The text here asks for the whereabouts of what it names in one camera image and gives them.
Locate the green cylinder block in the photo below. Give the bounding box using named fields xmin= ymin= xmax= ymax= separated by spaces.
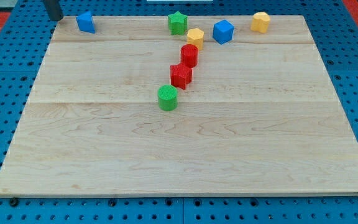
xmin=157 ymin=85 xmax=178 ymax=111

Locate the blue triangle block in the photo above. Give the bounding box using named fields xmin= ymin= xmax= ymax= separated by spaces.
xmin=76 ymin=11 xmax=95 ymax=34

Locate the yellow hexagon block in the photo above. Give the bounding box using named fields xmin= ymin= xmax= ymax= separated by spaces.
xmin=187 ymin=28 xmax=204 ymax=50

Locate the light wooden board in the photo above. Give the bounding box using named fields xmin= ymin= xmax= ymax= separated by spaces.
xmin=0 ymin=16 xmax=358 ymax=198

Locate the red star block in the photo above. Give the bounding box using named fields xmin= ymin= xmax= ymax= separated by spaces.
xmin=170 ymin=63 xmax=193 ymax=90

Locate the yellow heart block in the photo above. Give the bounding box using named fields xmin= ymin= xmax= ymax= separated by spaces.
xmin=250 ymin=12 xmax=270 ymax=34

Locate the blue cube block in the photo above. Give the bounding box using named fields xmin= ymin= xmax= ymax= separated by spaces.
xmin=213 ymin=20 xmax=234 ymax=45

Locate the red cylinder block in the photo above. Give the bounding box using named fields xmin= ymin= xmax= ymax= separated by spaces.
xmin=180 ymin=44 xmax=198 ymax=68

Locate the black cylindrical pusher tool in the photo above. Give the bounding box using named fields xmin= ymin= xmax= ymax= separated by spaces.
xmin=42 ymin=0 xmax=63 ymax=21

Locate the green star block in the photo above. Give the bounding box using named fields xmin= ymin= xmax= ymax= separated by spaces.
xmin=168 ymin=11 xmax=188 ymax=35

